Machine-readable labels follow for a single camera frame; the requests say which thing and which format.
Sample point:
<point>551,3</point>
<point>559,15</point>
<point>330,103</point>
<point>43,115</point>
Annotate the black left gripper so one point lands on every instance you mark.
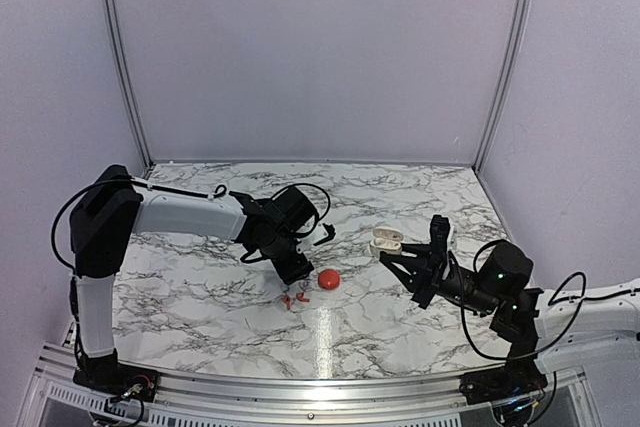
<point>291,272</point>

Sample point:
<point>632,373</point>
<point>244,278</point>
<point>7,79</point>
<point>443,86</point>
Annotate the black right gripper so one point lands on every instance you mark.
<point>426,281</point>

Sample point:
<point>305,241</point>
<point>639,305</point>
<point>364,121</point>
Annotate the white earbud charging case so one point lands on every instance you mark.
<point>385,240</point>

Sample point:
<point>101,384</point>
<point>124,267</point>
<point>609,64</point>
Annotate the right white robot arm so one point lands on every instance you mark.
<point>553,329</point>

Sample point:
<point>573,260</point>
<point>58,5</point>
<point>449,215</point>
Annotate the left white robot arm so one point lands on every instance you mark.
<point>118,205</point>

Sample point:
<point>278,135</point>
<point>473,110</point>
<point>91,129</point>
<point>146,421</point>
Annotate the red round charging case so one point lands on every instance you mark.
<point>329,279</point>

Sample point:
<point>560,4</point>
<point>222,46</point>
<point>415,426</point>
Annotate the red earbud right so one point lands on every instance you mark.
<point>302,298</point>

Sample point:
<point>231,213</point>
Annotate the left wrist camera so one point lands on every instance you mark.
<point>320,234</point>

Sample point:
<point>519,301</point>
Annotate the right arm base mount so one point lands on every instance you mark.
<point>514,378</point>

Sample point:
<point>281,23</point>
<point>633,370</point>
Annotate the right metal corner post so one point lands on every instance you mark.
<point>514,41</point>

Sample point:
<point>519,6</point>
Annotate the metal corner post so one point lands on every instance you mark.
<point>126,84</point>
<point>514,41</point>

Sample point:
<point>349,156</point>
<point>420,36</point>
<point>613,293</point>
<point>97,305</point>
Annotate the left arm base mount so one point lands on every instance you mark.
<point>108,375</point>

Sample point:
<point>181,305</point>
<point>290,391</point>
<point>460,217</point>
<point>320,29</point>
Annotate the aluminium front rail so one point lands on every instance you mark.
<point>194,399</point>

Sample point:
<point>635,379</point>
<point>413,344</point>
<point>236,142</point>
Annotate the left metal corner post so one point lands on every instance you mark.
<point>126,84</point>

